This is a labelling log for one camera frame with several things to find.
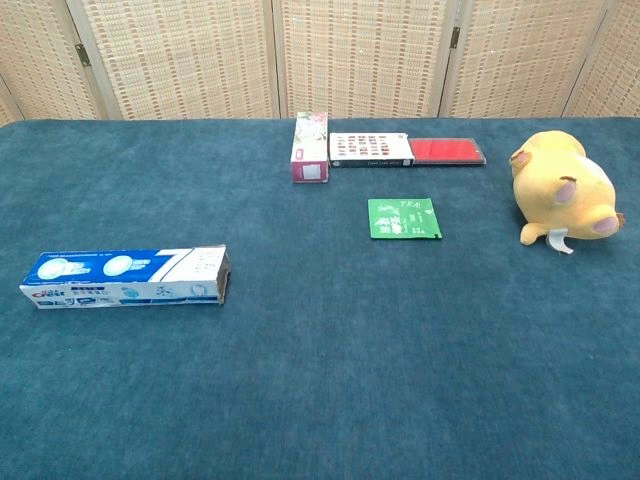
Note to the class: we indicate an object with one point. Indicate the blue white toothpaste box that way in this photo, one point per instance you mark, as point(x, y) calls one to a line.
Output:
point(100, 267)

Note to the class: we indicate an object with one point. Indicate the pink floral carton box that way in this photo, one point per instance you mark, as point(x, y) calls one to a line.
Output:
point(310, 145)

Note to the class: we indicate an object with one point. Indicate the white box with red pattern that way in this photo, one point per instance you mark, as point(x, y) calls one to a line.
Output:
point(370, 146)

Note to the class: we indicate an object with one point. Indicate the brass screen hinge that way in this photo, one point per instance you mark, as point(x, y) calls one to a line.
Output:
point(455, 37)
point(82, 54)

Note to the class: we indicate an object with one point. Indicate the teal table cloth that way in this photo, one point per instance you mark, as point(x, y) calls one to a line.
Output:
point(320, 360)

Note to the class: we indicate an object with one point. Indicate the yellow plush toy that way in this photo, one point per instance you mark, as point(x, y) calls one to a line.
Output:
point(565, 195)

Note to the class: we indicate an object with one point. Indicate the red ink pad black case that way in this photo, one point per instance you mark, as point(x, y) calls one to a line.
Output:
point(442, 149)

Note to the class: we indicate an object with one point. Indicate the green tea packet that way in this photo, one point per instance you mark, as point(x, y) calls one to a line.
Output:
point(402, 220)

